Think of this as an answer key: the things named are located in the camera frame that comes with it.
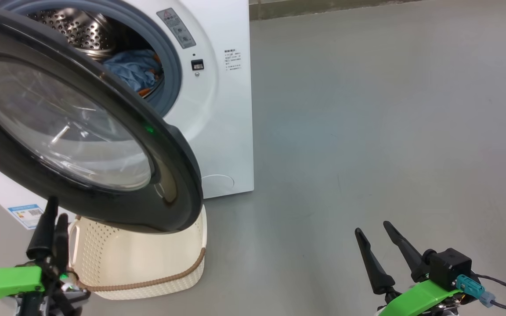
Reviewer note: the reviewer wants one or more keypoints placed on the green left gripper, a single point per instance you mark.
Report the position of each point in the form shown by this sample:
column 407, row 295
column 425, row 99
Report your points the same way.
column 7, row 278

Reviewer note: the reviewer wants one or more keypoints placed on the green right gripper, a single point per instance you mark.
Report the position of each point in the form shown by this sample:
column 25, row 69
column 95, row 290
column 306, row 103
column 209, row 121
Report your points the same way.
column 415, row 298

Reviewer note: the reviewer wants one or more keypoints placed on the black round glass washer door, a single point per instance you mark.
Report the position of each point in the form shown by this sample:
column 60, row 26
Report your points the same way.
column 169, row 175

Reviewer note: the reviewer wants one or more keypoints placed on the blue printed garment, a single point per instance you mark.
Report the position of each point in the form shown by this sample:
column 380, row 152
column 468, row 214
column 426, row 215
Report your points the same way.
column 132, row 70

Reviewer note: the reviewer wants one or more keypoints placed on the round filter cover on washer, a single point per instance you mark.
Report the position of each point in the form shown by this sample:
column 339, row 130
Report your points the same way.
column 218, row 184

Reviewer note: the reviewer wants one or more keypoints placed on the white front-load washing machine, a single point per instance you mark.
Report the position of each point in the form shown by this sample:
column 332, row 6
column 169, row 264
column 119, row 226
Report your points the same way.
column 231, row 131

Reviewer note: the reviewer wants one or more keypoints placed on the stainless steel washer drum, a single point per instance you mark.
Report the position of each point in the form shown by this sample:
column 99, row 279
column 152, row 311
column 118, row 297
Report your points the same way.
column 77, row 30

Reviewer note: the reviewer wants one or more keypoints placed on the black door latch socket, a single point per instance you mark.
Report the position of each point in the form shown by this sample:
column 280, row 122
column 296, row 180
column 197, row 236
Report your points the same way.
column 197, row 65

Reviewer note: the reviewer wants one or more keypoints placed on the blue energy label sticker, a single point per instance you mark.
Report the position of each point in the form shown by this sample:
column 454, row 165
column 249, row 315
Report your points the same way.
column 27, row 216

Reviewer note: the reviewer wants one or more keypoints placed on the cream perforated laundry basket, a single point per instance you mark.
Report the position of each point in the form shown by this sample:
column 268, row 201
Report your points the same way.
column 147, row 259

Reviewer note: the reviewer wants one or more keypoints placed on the grey warning sticker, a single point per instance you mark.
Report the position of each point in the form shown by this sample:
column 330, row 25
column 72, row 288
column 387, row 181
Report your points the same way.
column 176, row 27

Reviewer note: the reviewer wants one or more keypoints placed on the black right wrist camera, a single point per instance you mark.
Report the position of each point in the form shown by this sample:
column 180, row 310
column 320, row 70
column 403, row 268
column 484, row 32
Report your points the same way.
column 448, row 267

